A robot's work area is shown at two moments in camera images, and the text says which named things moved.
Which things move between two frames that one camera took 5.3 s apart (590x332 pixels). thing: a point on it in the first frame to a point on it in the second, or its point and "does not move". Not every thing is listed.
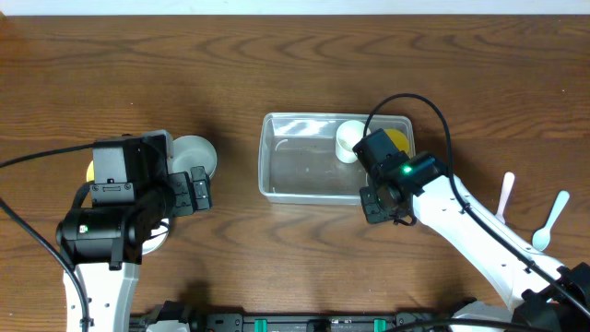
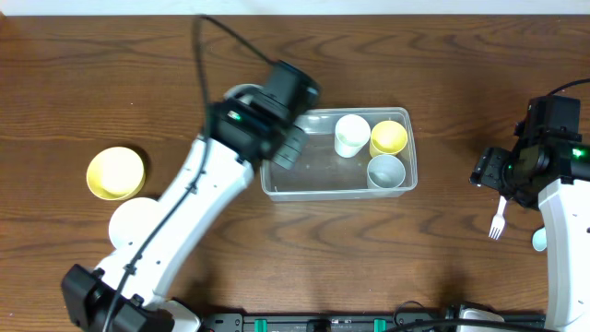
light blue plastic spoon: [542, 236] does not move
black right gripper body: [378, 207] to [510, 176]
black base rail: [180, 317] does not move
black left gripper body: [163, 192] to [297, 147]
